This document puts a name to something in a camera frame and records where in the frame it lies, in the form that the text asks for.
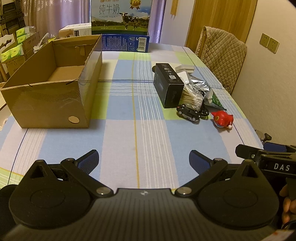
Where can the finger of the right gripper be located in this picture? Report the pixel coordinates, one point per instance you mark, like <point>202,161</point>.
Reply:
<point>248,152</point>
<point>274,147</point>

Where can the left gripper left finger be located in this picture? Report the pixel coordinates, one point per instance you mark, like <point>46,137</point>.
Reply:
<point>81,168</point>

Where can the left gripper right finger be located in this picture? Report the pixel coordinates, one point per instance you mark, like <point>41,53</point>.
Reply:
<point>208,170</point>

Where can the red toy figure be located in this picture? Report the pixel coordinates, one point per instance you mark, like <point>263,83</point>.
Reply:
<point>222,119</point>

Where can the black toy car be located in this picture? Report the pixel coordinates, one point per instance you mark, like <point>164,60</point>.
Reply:
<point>187,113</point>

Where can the silver green tea pouch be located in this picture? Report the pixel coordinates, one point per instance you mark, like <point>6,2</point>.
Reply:
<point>203,88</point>

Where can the cotton swab bag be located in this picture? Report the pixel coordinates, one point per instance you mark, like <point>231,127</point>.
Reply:
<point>191,97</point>

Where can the black shaver box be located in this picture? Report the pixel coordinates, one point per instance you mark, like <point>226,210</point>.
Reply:
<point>168,85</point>

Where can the white plastic box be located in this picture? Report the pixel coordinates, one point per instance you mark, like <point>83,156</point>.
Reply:
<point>187,68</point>

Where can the person right hand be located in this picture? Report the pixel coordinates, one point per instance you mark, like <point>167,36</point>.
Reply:
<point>288,205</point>

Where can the checked tablecloth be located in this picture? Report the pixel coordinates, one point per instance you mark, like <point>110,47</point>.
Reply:
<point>140,143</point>

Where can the open brown cardboard box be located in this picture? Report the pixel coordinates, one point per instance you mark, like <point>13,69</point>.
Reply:
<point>55,87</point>

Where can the quilted beige chair cover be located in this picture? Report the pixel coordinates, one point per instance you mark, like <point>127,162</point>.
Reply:
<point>223,54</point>

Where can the tissue packs cardboard box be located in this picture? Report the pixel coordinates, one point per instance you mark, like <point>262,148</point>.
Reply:
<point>17,48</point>

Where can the wooden door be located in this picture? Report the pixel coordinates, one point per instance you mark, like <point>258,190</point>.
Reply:
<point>233,16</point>

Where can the blue flat box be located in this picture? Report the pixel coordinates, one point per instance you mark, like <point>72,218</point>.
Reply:
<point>125,42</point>

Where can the white appliance box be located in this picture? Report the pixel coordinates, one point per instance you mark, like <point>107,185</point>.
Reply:
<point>75,30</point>

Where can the milk carton gift box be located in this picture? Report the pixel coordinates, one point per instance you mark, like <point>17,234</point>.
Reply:
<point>120,16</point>

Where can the black folding cart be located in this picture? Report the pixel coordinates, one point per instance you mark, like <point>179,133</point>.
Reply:
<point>11,17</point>

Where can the wall power sockets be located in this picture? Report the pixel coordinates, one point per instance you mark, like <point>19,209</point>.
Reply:
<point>269,43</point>

